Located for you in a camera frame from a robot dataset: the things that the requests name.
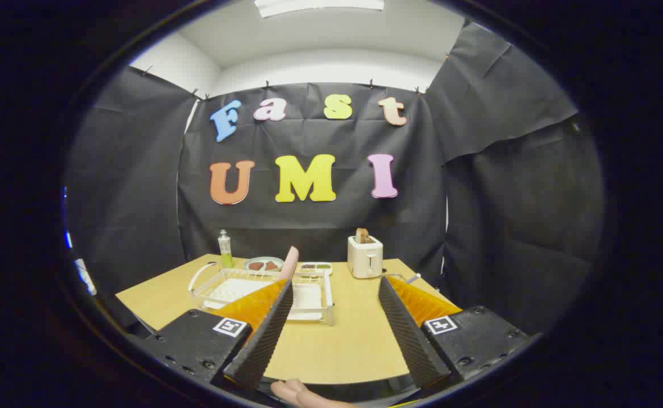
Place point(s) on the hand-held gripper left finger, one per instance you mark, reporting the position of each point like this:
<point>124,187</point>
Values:
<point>263,340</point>

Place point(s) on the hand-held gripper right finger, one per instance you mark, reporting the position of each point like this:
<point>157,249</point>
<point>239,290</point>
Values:
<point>411,340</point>

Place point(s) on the white dish rack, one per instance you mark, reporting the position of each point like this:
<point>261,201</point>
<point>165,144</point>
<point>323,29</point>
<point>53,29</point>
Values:
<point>314,297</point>

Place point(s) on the pink plate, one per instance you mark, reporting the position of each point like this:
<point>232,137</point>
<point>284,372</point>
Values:
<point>290,263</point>

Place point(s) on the grey-green plate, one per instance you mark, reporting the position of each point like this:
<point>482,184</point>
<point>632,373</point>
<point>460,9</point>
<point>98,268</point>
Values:
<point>263,259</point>

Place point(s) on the white compartment tray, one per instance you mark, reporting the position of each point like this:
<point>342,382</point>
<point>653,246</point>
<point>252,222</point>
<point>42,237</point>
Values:
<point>314,270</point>

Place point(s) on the cream toaster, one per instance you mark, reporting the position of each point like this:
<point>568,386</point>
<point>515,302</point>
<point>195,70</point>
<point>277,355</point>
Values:
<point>365,258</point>

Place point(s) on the green liquid bottle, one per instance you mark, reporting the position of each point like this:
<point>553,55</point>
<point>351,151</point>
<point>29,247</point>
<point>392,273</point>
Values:
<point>225,249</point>

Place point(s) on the brown bread slice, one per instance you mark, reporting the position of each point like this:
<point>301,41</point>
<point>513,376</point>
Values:
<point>362,236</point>

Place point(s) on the black backdrop cloth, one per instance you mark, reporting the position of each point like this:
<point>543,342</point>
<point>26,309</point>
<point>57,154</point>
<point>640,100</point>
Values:
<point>309,226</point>

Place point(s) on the white power strip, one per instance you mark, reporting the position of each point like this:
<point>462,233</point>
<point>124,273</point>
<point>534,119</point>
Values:
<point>85,277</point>

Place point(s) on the ceiling light panel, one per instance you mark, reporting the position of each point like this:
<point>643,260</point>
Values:
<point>320,5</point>

